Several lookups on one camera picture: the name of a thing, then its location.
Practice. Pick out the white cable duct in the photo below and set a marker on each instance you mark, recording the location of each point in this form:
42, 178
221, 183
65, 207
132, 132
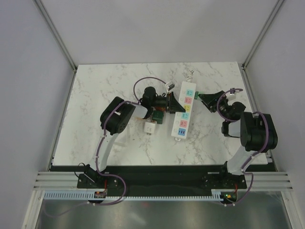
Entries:
93, 195

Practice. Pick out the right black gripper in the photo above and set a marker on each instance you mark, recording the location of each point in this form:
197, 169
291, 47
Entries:
208, 99

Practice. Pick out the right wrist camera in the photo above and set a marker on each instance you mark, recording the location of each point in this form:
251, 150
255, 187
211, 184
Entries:
232, 93

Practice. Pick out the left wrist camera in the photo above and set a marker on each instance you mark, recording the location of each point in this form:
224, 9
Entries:
169, 86

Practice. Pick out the white cube plug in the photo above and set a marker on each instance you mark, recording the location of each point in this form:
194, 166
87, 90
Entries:
150, 127

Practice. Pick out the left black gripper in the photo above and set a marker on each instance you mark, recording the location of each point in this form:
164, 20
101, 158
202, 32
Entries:
174, 106

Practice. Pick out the light green plug adapter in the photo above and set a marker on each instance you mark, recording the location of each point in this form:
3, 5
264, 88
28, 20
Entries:
198, 95

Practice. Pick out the green cube plug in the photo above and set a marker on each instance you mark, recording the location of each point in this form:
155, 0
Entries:
158, 116

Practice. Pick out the aluminium frame rail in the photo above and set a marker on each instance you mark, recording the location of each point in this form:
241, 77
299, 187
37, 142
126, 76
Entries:
263, 181

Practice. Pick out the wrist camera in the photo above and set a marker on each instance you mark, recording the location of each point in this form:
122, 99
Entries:
232, 93
169, 86

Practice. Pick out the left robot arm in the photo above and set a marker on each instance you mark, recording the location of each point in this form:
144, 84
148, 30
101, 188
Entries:
117, 115

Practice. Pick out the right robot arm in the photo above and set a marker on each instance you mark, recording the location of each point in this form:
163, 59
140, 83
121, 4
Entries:
256, 130

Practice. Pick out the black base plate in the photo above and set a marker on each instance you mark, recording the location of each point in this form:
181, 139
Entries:
159, 180

